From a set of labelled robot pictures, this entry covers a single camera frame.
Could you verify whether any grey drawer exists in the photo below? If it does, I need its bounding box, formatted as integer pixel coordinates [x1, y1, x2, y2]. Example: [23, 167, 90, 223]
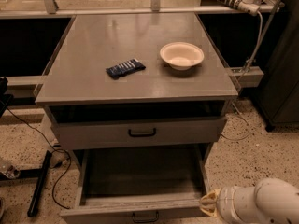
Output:
[51, 117, 227, 150]
[61, 145, 210, 224]

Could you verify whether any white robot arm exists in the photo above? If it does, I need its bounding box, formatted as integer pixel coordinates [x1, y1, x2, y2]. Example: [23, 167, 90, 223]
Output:
[199, 178, 299, 224]

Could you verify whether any grey drawer cabinet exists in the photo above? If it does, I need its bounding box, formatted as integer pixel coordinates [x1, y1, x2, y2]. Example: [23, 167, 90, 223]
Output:
[33, 12, 240, 161]

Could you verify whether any grey top drawer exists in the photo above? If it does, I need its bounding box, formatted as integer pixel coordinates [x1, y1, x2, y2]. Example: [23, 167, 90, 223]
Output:
[51, 117, 227, 150]

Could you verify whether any dark grey side cabinet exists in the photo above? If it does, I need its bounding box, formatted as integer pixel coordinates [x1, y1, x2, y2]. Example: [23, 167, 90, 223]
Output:
[252, 0, 299, 132]

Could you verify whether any white bowl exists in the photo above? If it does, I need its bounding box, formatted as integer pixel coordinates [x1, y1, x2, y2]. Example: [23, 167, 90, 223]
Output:
[160, 42, 205, 71]

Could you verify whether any dark blue snack packet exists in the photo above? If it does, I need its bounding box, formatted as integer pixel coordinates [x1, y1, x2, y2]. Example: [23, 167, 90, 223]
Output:
[106, 59, 146, 79]

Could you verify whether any black floor bar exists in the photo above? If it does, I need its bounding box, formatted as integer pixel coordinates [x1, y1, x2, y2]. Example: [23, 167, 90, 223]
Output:
[27, 151, 52, 217]

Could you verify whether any white power strip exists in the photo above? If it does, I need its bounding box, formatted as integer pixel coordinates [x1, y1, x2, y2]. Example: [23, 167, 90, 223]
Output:
[217, 0, 260, 16]

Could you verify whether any thin floor wire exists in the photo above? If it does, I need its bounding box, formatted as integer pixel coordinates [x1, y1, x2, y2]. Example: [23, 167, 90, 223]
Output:
[220, 100, 251, 142]

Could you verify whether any white power cord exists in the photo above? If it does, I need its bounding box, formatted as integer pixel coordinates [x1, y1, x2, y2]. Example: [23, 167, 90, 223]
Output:
[237, 10, 264, 79]

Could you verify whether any black floor cable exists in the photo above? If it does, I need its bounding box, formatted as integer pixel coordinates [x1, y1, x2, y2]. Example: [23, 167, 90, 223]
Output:
[6, 107, 73, 210]

